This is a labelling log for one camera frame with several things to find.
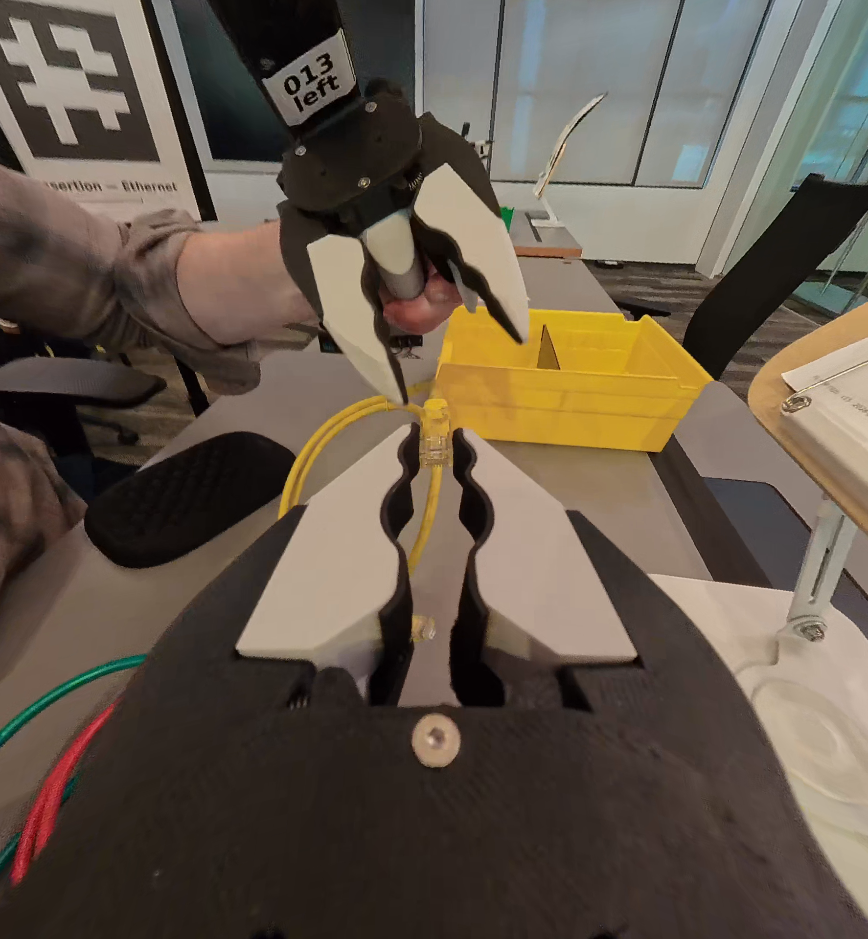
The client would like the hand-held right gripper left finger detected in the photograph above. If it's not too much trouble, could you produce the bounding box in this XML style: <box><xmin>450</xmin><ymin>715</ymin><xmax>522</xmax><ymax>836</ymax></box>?
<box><xmin>236</xmin><ymin>424</ymin><xmax>414</xmax><ymax>705</ymax></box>

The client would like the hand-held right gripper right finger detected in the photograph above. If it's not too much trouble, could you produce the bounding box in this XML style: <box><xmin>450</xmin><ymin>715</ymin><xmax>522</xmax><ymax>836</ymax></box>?
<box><xmin>450</xmin><ymin>429</ymin><xmax>639</xmax><ymax>709</ymax></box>

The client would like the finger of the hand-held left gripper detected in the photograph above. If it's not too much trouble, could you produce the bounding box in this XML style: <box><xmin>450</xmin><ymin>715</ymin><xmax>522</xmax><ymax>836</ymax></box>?
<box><xmin>412</xmin><ymin>163</ymin><xmax>532</xmax><ymax>346</ymax></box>
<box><xmin>305</xmin><ymin>233</ymin><xmax>413</xmax><ymax>404</ymax></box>

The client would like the yellow ethernet cable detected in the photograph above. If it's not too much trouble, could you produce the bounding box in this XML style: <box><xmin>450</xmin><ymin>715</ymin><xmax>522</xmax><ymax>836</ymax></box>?
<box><xmin>278</xmin><ymin>380</ymin><xmax>453</xmax><ymax>645</ymax></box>

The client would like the green ethernet cable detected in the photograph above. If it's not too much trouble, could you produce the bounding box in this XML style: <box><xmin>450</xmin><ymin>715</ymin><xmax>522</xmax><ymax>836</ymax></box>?
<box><xmin>0</xmin><ymin>654</ymin><xmax>149</xmax><ymax>914</ymax></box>

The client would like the red ethernet cable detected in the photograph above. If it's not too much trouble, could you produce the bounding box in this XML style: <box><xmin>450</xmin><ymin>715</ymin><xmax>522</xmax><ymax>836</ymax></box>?
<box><xmin>8</xmin><ymin>697</ymin><xmax>123</xmax><ymax>889</ymax></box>

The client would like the person's left forearm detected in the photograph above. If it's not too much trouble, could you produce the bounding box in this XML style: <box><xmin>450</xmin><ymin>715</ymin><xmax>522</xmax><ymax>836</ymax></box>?
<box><xmin>0</xmin><ymin>143</ymin><xmax>322</xmax><ymax>397</ymax></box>

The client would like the person's left hand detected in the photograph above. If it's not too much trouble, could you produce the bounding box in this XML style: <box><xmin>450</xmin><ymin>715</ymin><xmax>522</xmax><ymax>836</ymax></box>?
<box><xmin>379</xmin><ymin>268</ymin><xmax>464</xmax><ymax>335</ymax></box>

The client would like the wooden desk with black legs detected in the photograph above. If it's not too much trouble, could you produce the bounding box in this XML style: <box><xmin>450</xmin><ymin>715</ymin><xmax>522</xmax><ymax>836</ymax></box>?
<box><xmin>507</xmin><ymin>209</ymin><xmax>585</xmax><ymax>259</ymax></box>

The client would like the tilted instruction stand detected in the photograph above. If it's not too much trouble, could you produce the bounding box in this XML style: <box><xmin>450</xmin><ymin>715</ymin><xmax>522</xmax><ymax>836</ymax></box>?
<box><xmin>533</xmin><ymin>91</ymin><xmax>610</xmax><ymax>221</ymax></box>

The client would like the yellow plastic bin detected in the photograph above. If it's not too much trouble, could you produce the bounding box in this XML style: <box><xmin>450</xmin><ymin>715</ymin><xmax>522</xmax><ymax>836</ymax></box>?
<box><xmin>434</xmin><ymin>304</ymin><xmax>714</xmax><ymax>452</ymax></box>

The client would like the black chair armrest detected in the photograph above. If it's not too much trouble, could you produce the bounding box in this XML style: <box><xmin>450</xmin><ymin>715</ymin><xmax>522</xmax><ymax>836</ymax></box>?
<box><xmin>84</xmin><ymin>431</ymin><xmax>297</xmax><ymax>569</ymax></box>

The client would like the marker pattern poster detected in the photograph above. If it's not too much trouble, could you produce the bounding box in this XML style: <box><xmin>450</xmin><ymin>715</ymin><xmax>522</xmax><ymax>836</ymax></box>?
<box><xmin>0</xmin><ymin>0</ymin><xmax>218</xmax><ymax>221</ymax></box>

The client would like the wooden instruction board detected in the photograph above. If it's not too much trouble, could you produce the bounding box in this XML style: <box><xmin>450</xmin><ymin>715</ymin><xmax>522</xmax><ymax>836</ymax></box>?
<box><xmin>748</xmin><ymin>282</ymin><xmax>868</xmax><ymax>566</ymax></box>

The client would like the grey office chair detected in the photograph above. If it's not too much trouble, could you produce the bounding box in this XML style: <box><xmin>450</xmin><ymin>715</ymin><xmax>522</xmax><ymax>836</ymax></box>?
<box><xmin>0</xmin><ymin>356</ymin><xmax>167</xmax><ymax>448</ymax></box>

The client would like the black chair backrest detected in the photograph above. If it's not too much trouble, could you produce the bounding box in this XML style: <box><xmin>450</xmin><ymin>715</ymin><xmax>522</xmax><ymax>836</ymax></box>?
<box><xmin>682</xmin><ymin>172</ymin><xmax>868</xmax><ymax>382</ymax></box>

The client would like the printed instruction sheet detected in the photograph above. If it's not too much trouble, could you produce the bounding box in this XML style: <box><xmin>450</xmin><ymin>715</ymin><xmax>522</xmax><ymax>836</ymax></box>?
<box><xmin>780</xmin><ymin>323</ymin><xmax>868</xmax><ymax>507</ymax></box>

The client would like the metal stand bracket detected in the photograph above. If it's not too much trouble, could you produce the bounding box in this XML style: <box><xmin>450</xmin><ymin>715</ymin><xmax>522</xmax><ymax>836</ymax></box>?
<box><xmin>785</xmin><ymin>499</ymin><xmax>861</xmax><ymax>645</ymax></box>

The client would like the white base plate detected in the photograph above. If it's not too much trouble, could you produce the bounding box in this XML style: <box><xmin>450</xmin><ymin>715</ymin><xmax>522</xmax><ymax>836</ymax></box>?
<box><xmin>647</xmin><ymin>572</ymin><xmax>868</xmax><ymax>939</ymax></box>

